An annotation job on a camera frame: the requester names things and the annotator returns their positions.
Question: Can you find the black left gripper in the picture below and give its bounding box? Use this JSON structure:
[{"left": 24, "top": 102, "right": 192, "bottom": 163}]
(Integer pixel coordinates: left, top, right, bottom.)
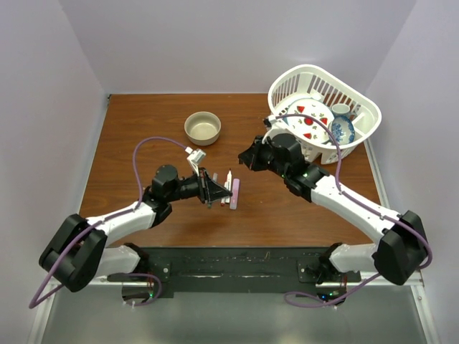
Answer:
[{"left": 166, "top": 167, "right": 232, "bottom": 204}]

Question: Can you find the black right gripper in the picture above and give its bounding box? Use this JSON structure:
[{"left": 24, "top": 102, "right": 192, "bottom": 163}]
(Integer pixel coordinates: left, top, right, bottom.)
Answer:
[{"left": 240, "top": 135, "right": 289, "bottom": 179}]

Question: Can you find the white black marker pen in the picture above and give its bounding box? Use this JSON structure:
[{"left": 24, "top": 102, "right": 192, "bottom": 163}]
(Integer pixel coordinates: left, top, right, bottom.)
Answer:
[{"left": 225, "top": 169, "right": 232, "bottom": 191}]

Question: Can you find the pink highlighter pen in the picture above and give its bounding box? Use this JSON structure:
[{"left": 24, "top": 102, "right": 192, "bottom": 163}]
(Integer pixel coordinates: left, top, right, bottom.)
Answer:
[{"left": 229, "top": 178, "right": 240, "bottom": 210}]

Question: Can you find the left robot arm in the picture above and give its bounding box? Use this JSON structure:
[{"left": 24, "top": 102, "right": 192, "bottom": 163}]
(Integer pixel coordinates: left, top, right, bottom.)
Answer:
[{"left": 39, "top": 165, "right": 232, "bottom": 292}]

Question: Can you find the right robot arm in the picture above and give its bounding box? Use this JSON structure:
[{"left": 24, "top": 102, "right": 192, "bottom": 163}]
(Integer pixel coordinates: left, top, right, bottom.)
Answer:
[{"left": 238, "top": 133, "right": 429, "bottom": 285}]

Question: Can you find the beige ceramic bowl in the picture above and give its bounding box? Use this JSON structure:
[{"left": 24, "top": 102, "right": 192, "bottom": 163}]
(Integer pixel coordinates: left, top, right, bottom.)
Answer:
[{"left": 184, "top": 111, "right": 222, "bottom": 146}]

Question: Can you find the watermelon pattern plate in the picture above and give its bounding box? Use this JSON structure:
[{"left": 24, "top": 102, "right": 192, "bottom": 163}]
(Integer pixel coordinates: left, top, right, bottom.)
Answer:
[{"left": 283, "top": 98, "right": 334, "bottom": 144}]

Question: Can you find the white plastic dish rack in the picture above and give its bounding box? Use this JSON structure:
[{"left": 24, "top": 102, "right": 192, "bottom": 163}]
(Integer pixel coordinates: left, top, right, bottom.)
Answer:
[{"left": 268, "top": 64, "right": 382, "bottom": 165}]

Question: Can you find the blue floral bowl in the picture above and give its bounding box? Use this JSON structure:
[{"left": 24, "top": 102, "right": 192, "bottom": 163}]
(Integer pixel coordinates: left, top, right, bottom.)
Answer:
[{"left": 328, "top": 115, "right": 356, "bottom": 145}]

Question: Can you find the white mug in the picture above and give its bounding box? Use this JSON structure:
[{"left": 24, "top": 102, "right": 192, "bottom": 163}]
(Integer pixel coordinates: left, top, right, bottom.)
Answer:
[{"left": 331, "top": 103, "right": 351, "bottom": 118}]

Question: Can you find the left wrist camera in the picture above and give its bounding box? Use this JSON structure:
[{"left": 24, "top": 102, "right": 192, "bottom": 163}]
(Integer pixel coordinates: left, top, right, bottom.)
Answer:
[{"left": 185, "top": 146, "right": 207, "bottom": 174}]

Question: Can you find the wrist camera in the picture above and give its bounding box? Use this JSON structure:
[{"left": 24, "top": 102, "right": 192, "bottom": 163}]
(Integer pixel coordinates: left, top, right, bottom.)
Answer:
[
  {"left": 185, "top": 146, "right": 207, "bottom": 174},
  {"left": 262, "top": 115, "right": 288, "bottom": 144}
]

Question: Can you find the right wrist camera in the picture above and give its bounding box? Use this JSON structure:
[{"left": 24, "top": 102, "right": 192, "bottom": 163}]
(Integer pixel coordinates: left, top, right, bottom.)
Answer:
[{"left": 262, "top": 115, "right": 288, "bottom": 144}]

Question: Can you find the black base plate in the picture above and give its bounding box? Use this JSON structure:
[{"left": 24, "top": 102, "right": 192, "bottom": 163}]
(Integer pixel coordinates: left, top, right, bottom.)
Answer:
[{"left": 107, "top": 246, "right": 362, "bottom": 300}]

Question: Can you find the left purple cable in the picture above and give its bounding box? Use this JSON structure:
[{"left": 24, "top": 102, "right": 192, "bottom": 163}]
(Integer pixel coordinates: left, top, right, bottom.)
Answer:
[{"left": 28, "top": 138, "right": 191, "bottom": 310}]

